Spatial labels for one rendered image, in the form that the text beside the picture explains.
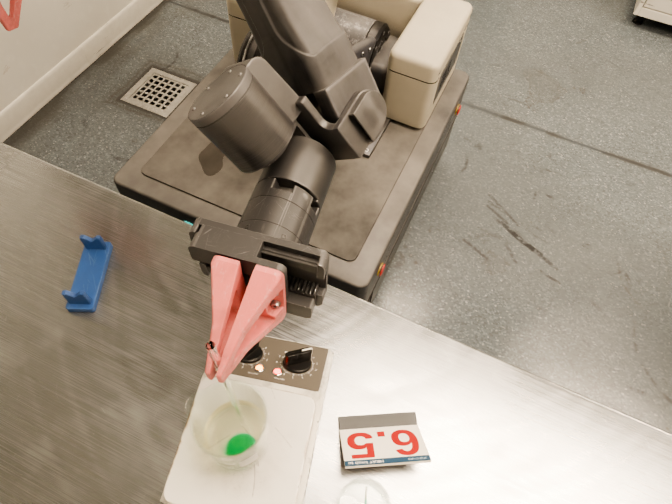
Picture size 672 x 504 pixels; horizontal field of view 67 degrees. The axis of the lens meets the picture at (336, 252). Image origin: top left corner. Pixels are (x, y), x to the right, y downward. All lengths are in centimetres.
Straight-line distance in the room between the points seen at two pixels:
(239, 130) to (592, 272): 152
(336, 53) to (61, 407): 49
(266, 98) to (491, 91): 184
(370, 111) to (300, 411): 29
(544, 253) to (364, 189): 72
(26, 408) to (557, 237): 154
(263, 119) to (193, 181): 92
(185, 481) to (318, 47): 39
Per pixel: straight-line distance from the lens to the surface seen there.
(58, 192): 84
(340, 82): 44
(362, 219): 121
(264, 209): 39
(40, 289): 75
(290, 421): 53
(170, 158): 136
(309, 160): 42
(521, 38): 252
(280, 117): 40
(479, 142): 198
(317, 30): 44
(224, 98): 38
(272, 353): 59
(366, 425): 61
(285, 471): 52
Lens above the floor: 135
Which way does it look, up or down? 58 degrees down
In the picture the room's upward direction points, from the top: 6 degrees clockwise
